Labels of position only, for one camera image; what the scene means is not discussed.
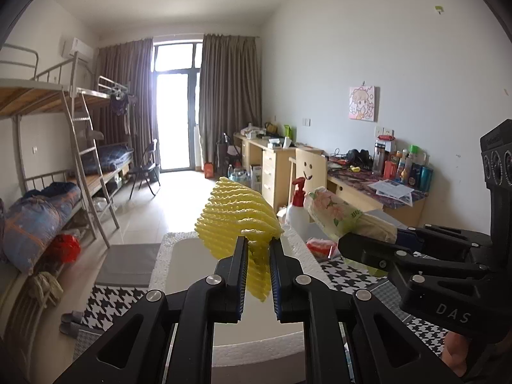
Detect hanging dark clothes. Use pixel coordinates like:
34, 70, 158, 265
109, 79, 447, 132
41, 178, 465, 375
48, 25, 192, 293
110, 92, 139, 134

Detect large metal bunk bed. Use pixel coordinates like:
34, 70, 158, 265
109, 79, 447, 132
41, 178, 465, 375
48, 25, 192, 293
0, 44, 121, 276

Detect glass balcony door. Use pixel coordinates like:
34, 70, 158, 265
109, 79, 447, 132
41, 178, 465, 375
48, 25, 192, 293
153, 40, 203, 173

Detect pink cartoon wall picture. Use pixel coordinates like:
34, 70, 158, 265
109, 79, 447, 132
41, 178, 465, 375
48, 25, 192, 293
349, 85, 379, 122

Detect white red pump bottle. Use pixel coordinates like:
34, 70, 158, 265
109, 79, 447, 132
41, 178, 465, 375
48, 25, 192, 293
286, 177, 317, 245

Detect black headphones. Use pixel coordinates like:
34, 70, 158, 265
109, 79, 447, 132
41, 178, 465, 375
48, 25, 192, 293
346, 149, 374, 169

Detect light wooden drawer desk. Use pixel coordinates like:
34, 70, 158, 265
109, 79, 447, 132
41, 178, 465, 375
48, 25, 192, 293
233, 132, 324, 209

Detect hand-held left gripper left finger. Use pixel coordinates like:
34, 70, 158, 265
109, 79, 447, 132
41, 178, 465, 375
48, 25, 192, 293
52, 236, 251, 384

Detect printed paper sheets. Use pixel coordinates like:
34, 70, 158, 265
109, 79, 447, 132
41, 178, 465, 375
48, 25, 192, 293
367, 179, 416, 206

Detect houndstooth table mat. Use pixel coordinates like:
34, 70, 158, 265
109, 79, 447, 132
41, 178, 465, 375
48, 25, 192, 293
74, 243, 468, 369

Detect yellow foam fruit net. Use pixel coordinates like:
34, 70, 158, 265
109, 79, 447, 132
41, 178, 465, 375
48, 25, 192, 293
195, 176, 285, 302

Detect wooden desk with patterned cover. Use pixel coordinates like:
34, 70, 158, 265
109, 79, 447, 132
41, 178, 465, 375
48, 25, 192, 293
326, 163, 428, 229

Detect row of toiletry bottles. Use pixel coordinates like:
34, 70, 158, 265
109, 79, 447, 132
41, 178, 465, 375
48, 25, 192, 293
384, 144, 435, 193

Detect person's right hand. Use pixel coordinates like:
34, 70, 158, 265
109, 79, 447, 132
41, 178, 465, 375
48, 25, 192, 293
444, 328, 469, 373

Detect floral tissue pack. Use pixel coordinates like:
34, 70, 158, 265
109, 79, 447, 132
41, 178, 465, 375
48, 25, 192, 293
304, 186, 401, 277

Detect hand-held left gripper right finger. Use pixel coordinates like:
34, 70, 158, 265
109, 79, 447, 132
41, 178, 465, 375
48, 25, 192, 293
269, 239, 467, 384

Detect blue orange bedding bundle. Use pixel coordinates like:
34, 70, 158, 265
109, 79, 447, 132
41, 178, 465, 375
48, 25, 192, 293
2, 182, 83, 275

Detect dark blue quilt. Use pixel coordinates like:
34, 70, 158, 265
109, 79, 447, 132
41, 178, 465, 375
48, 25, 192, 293
82, 144, 134, 175

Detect red snack packet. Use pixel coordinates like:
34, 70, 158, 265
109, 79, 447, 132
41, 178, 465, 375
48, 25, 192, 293
306, 238, 341, 263

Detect black trolley frame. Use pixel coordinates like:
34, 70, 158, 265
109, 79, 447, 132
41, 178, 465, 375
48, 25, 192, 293
217, 133, 241, 169

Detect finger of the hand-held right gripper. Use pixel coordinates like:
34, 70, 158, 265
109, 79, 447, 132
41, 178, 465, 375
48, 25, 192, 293
396, 223, 493, 251
338, 232, 486, 286

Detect brown curtain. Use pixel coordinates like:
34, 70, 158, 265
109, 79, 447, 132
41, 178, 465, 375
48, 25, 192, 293
199, 33, 262, 173
94, 38, 155, 169

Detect wooden smiley face chair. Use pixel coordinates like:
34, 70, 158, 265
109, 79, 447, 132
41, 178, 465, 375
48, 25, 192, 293
289, 148, 329, 205

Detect black folding chair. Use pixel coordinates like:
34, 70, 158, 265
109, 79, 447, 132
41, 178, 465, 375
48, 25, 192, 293
129, 139, 161, 199

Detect white air conditioner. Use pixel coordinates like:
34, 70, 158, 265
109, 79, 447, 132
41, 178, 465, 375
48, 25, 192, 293
61, 37, 93, 64

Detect beige crumpled cloth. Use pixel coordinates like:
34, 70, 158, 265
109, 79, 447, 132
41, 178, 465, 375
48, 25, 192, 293
28, 272, 65, 307

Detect red plastic bag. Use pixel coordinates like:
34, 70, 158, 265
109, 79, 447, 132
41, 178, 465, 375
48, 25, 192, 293
52, 234, 81, 263

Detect small metal bunk bed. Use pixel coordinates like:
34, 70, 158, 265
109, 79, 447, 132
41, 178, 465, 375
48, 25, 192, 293
76, 75, 135, 196

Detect white styrofoam box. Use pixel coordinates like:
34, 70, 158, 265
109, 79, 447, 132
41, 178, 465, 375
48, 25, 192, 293
149, 224, 334, 369

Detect metal bunk ladder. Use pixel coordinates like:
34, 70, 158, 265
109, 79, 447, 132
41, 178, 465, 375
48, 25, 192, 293
64, 90, 121, 249

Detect grey slippers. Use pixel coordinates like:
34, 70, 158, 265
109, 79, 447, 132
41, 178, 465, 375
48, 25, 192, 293
60, 310, 86, 337

